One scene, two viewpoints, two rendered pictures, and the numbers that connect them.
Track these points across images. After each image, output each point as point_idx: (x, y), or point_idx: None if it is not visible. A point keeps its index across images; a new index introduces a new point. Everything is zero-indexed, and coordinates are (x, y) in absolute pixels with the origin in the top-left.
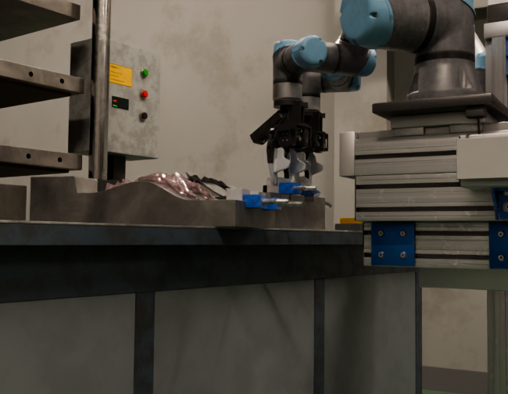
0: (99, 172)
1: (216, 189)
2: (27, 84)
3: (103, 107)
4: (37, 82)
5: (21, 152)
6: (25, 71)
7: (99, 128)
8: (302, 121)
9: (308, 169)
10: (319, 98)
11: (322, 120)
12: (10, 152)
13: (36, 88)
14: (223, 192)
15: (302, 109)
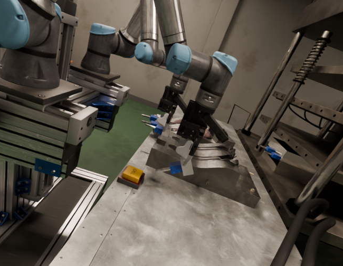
0: (312, 176)
1: (211, 152)
2: (337, 123)
3: None
4: (334, 120)
5: (304, 152)
6: (332, 114)
7: (332, 151)
8: (163, 95)
9: (179, 143)
10: (199, 88)
11: (187, 107)
12: (301, 150)
13: (341, 125)
14: (208, 153)
15: (165, 89)
